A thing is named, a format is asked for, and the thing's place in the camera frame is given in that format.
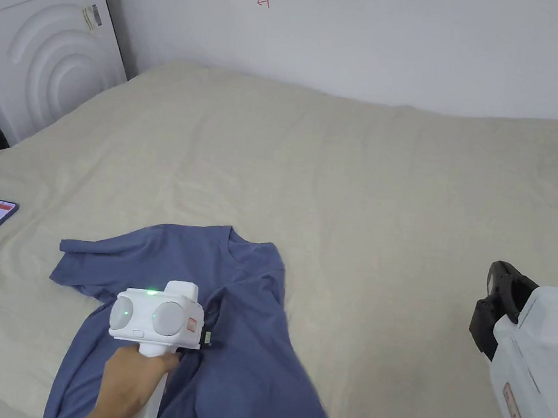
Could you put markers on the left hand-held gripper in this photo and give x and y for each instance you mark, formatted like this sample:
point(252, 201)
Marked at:
point(157, 318)

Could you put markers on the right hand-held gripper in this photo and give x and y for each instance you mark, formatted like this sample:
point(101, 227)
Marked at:
point(538, 368)

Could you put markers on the blue shirt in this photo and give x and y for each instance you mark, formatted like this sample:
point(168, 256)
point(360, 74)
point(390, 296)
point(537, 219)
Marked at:
point(245, 372)

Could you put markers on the person's left hand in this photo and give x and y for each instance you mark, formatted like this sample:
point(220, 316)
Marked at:
point(125, 381)

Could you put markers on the bed with beige sheet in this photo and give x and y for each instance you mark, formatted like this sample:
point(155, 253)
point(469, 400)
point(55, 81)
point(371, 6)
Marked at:
point(359, 186)

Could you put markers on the white washing machine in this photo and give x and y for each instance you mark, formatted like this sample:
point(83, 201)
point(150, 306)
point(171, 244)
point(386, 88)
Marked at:
point(43, 61)

